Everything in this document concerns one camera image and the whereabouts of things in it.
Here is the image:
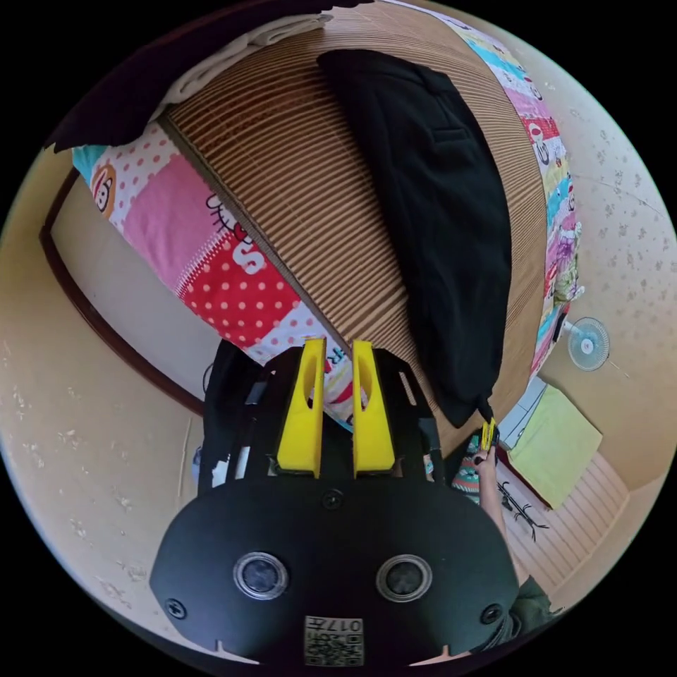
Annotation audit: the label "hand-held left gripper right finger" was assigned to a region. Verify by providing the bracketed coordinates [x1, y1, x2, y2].
[351, 340, 396, 473]

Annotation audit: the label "person's body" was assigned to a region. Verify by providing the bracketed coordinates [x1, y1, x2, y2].
[196, 338, 481, 504]

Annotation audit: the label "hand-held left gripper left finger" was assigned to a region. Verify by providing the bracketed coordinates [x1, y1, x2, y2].
[276, 338, 327, 472]

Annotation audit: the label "person's right forearm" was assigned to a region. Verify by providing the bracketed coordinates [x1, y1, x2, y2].
[475, 468, 561, 654]

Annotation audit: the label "black pants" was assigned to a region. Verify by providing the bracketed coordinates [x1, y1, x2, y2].
[316, 49, 513, 430]

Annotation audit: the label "white standing fan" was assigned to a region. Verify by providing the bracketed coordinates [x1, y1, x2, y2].
[561, 316, 611, 373]

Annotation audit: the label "bed with woven mat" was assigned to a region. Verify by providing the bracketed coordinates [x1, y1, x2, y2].
[71, 0, 584, 462]

